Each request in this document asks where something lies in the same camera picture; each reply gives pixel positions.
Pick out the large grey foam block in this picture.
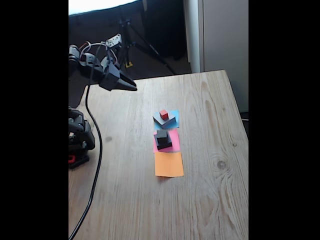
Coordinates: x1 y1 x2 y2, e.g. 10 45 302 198
152 111 176 130

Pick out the small black foam block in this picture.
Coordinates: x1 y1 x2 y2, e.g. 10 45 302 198
156 129 169 146

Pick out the medium dark foam block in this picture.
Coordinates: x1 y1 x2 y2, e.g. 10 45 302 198
153 131 174 152

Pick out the black tripod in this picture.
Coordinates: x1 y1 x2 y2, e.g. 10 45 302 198
111 17 178 82

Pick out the blue paper sheet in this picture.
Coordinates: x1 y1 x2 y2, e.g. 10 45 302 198
153 108 180 130

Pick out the pink paper sheet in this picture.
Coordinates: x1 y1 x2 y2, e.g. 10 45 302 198
152 128 181 154

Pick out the red and black table clamp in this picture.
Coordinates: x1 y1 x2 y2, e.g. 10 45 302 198
68 151 90 170

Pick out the orange paper sheet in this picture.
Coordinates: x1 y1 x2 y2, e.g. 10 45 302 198
154 151 185 178

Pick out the white cabinet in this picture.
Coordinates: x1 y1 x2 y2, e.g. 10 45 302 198
183 0 249 113

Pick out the black cable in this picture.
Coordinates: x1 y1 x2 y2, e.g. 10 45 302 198
68 44 104 240

